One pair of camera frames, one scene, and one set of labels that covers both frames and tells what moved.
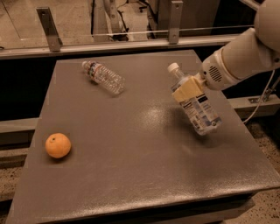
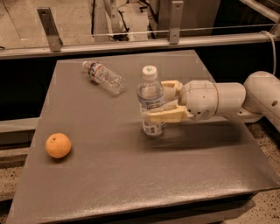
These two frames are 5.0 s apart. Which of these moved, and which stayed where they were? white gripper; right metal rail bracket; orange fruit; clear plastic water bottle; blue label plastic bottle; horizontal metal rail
Moved: white gripper; blue label plastic bottle
Stayed: orange fruit; horizontal metal rail; right metal rail bracket; clear plastic water bottle
